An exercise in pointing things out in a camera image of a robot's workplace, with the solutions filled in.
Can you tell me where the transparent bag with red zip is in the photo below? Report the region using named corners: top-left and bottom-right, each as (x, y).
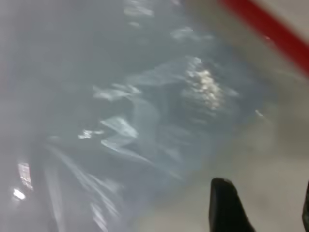
top-left (0, 0), bottom-right (309, 232)

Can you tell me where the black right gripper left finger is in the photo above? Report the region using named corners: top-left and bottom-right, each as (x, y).
top-left (208, 177), bottom-right (257, 232)

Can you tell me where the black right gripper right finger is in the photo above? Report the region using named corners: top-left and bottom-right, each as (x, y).
top-left (302, 180), bottom-right (309, 232)

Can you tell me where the white paper stack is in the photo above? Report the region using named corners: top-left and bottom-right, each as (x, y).
top-left (0, 0), bottom-right (278, 232)

